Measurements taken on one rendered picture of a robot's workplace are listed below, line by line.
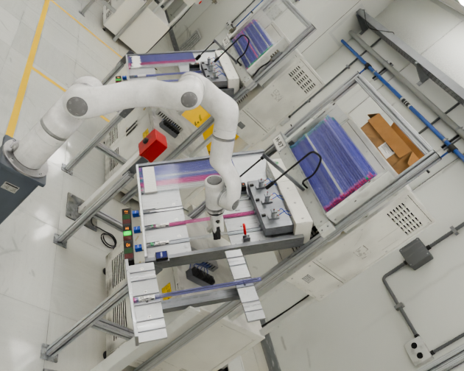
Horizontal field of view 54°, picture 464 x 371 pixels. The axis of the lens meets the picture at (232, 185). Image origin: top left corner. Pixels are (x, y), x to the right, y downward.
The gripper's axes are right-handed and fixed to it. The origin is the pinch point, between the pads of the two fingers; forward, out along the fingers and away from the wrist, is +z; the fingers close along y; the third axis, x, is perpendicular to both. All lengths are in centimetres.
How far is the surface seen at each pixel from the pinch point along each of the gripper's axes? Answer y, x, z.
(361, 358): 0, -99, 146
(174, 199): 28.3, 15.5, 0.7
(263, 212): 4.5, -23.0, -4.8
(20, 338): -9, 94, 39
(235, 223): 6.0, -10.1, 1.0
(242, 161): 52, -25, 1
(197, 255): -9.9, 10.2, 0.6
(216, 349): -10, 4, 80
